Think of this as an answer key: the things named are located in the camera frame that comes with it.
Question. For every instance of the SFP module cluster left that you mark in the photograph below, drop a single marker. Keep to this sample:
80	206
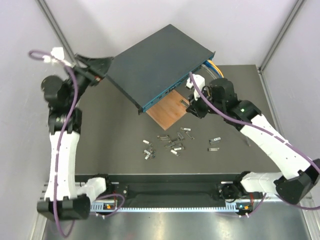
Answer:
149	153

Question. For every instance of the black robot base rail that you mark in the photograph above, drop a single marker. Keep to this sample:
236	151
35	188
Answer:
175	190

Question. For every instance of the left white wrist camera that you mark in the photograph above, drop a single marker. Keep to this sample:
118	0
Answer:
57	56

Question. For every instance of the black table mat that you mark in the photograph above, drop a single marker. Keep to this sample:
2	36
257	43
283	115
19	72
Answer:
115	139

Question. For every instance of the silver SFP module top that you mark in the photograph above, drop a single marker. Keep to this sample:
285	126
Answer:
185	129

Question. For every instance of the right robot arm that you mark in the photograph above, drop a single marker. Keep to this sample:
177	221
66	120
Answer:
298	173

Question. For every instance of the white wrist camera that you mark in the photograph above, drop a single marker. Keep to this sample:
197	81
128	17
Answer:
57	56
199	82

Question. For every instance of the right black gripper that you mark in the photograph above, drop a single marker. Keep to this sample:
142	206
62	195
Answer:
194	107

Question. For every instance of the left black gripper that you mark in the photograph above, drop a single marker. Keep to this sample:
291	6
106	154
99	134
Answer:
96	69

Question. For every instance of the dark blue network switch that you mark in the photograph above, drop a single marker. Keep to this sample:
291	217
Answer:
149	70

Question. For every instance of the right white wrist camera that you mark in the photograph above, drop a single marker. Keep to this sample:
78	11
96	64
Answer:
199	82

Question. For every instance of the SFP module pile centre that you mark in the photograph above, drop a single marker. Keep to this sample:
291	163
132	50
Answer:
175	144

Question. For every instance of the wooden board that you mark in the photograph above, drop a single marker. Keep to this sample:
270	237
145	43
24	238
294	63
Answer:
168	110

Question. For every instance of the perforated cable duct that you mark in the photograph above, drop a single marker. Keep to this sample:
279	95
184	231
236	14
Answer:
109	206

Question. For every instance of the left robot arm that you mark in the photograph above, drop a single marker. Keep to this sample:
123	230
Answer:
63	200

